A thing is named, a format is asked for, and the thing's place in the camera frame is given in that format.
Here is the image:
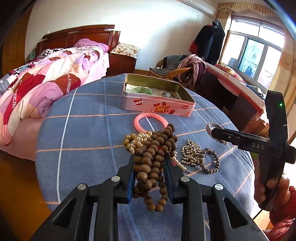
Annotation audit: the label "right hand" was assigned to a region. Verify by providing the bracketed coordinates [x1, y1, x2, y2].
[253, 162, 296, 212]

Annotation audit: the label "window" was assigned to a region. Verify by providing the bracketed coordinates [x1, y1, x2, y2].
[219, 17, 285, 92]

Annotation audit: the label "small pearl necklace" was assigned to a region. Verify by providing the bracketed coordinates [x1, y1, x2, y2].
[171, 151, 193, 174]

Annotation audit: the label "bed with wooden headboard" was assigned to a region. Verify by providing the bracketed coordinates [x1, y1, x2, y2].
[1, 25, 120, 161]

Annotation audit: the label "mauve garment on chair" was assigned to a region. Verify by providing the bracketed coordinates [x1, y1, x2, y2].
[177, 54, 207, 90]

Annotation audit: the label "pink patchwork quilt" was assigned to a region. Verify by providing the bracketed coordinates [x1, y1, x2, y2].
[1, 46, 109, 146]

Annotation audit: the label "wooden wardrobe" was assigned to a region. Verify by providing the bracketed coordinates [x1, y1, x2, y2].
[1, 6, 33, 77]

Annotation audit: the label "floral cushion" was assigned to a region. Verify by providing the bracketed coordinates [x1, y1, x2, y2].
[110, 43, 140, 59]

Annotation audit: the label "beige curtain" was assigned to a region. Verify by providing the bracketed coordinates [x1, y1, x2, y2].
[216, 3, 295, 113]

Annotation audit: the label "purple pillow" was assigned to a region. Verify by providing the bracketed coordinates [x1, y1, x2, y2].
[73, 38, 109, 53]

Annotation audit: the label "dark bead bracelet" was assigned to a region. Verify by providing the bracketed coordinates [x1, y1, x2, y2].
[200, 148, 221, 175]

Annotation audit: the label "hanging dark coats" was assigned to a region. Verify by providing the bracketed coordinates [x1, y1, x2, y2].
[189, 20, 225, 65]

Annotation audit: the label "wicker chair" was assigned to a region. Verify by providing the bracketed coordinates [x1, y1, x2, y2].
[148, 67, 193, 80]

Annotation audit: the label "dark desk with bedding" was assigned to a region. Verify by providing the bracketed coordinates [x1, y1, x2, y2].
[196, 63, 269, 138]

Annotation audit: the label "grey garment on chair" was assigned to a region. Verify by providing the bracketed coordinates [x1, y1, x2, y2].
[152, 55, 187, 74]

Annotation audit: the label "pink tin box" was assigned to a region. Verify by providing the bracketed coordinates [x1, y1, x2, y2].
[121, 74, 196, 117]

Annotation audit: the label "wooden nightstand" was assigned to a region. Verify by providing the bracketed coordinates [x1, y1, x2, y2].
[106, 54, 137, 76]

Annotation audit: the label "floral pillow on desk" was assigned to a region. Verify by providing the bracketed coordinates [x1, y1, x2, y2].
[214, 64, 245, 82]

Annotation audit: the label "silver bangle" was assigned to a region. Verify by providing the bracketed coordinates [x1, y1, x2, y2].
[206, 122, 227, 145]

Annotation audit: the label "blue plaid tablecloth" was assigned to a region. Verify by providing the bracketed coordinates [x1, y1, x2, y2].
[35, 74, 254, 240]

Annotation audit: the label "golden pearl necklace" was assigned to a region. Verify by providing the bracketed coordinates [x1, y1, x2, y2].
[123, 131, 153, 154]

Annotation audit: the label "brown wooden bead necklace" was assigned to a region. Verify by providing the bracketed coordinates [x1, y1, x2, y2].
[132, 123, 179, 212]

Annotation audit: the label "pink bangle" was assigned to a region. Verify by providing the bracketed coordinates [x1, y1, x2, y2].
[133, 113, 168, 133]

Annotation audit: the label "white air conditioner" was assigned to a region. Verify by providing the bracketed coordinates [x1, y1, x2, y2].
[182, 0, 216, 16]

